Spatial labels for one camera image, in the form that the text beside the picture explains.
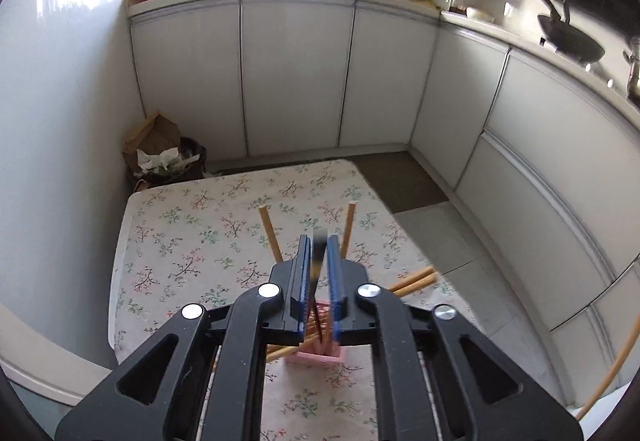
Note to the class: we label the white bowl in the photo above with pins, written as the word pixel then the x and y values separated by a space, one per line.
pixel 480 15

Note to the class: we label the pink chopstick holder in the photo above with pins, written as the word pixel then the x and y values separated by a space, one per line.
pixel 320 359

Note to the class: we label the black and gold chopstick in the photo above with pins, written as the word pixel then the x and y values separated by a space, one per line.
pixel 318 256

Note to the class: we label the black trash bin with bags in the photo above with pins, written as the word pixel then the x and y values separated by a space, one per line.
pixel 190 161

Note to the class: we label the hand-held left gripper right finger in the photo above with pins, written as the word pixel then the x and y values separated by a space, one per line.
pixel 335 291

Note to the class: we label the wooden chopstick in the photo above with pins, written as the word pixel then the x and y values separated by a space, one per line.
pixel 349 228
pixel 590 405
pixel 282 352
pixel 270 233
pixel 420 285
pixel 412 277

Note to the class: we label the brown floor mat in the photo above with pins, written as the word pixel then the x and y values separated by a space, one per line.
pixel 400 181

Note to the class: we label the white kitchen cabinets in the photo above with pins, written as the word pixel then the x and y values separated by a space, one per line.
pixel 295 71

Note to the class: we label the floral tablecloth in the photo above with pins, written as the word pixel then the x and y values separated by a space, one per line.
pixel 200 246

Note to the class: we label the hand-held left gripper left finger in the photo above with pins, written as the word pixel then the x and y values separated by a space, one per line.
pixel 302 291

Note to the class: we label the glass pitcher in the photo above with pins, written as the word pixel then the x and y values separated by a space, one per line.
pixel 455 1

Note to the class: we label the black wok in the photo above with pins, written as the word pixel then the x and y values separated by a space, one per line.
pixel 575 38

